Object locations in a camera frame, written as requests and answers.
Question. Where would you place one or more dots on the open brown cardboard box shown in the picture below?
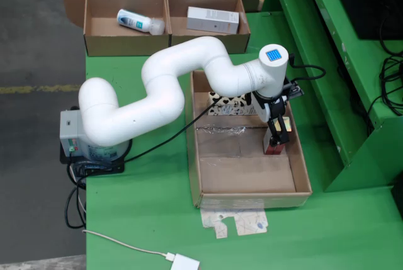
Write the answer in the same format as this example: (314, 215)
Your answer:
(126, 45)
(204, 41)

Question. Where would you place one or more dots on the flattened printed carton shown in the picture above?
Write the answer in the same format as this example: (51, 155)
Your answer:
(248, 222)

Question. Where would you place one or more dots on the green metal cabinet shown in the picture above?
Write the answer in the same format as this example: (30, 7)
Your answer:
(302, 31)

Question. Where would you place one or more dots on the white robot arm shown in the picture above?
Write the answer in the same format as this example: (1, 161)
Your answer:
(163, 90)

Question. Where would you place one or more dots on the cow print carton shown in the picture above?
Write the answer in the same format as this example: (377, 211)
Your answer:
(226, 108)

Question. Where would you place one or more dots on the grey robot base unit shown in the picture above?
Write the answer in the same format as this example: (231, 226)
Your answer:
(70, 131)

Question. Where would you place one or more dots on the black camera box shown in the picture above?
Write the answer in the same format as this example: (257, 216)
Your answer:
(295, 89)

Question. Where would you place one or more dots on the white blue plastic bottle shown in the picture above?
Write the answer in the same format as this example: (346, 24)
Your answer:
(132, 21)

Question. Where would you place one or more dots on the holographic silver red carton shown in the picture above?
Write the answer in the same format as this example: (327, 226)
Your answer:
(272, 150)

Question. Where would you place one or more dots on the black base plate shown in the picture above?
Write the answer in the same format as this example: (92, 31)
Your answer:
(104, 169)

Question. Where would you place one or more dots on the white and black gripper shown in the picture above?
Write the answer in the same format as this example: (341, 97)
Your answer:
(263, 108)

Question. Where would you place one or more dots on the white power adapter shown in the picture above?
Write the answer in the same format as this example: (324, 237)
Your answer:
(185, 263)

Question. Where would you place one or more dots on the shallow cardboard tray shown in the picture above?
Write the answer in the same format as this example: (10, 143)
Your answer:
(245, 172)

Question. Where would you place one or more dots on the long white carton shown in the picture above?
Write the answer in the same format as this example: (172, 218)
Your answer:
(211, 19)

